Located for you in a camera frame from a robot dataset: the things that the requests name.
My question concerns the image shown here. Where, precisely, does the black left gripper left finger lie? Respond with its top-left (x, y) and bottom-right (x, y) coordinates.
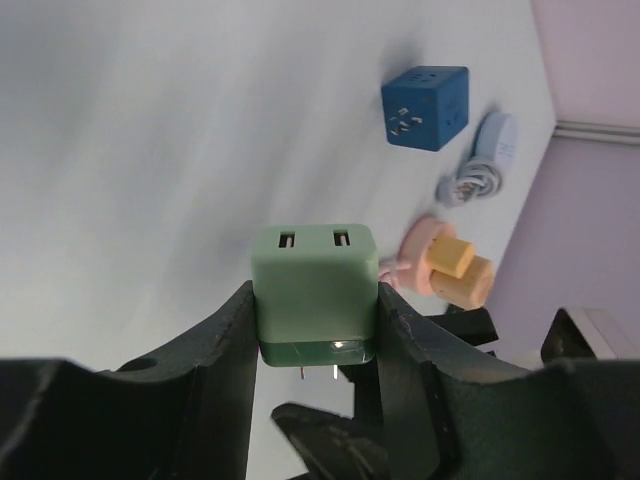
top-left (1, 283), bottom-right (258, 479)

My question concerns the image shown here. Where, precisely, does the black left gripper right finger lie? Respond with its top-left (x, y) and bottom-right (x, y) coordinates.
top-left (376, 284), bottom-right (639, 479)

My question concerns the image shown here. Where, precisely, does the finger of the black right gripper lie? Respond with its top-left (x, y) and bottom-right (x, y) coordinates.
top-left (271, 403), bottom-right (390, 480)
top-left (427, 305), bottom-right (498, 345)

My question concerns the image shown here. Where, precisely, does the beige cube socket adapter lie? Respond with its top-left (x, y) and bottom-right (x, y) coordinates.
top-left (431, 256), bottom-right (495, 310)

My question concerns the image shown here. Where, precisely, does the yellow USB charger plug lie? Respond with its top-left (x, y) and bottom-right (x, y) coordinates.
top-left (426, 236), bottom-right (475, 279)

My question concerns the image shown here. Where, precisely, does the pink round power strip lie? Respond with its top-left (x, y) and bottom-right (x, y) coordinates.
top-left (378, 215), bottom-right (456, 296)

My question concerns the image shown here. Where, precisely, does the light green USB charger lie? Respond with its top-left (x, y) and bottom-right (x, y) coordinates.
top-left (251, 224), bottom-right (379, 369)

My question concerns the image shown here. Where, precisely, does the light blue round power strip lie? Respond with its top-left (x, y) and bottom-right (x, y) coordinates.
top-left (436, 111), bottom-right (519, 208)

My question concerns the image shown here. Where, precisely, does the blue cube socket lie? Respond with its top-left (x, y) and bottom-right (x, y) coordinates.
top-left (381, 66), bottom-right (469, 152)

